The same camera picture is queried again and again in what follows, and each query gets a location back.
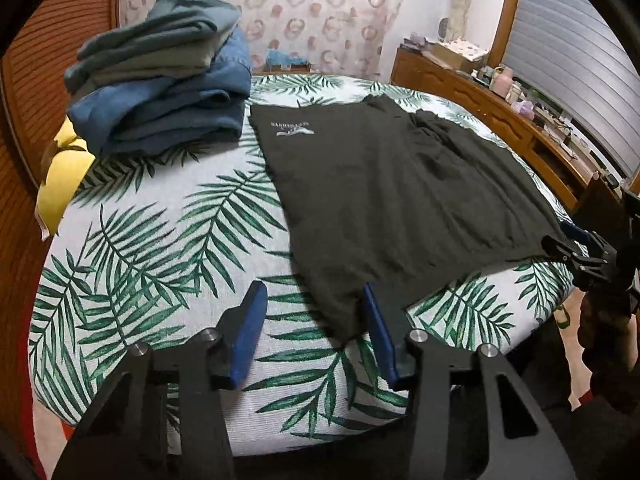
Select grey roller window blind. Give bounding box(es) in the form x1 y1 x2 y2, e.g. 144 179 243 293
503 0 639 176

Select black pants with white logo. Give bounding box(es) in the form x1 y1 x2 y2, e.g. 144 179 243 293
250 96 562 341

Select wooden slatted headboard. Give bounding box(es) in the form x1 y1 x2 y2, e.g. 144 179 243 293
1 0 118 471

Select folded grey-green pants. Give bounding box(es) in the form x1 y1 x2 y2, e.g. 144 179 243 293
64 0 241 94

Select leaf print bed sheet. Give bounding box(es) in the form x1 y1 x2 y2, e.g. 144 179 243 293
27 72 576 458

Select yellow pillow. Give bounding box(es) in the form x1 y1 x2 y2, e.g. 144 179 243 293
35 117 96 242

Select folded blue denim jeans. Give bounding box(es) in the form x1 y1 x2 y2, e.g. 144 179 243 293
66 28 252 157

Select pink thermos jug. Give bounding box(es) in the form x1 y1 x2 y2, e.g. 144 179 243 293
490 65 513 99

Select cardboard box on cabinet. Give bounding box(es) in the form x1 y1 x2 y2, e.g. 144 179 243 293
430 39 488 74

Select wooden sideboard cabinet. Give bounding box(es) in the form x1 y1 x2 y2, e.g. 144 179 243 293
390 46 620 214

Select blue item in box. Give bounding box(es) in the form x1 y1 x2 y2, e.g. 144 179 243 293
264 49 311 73

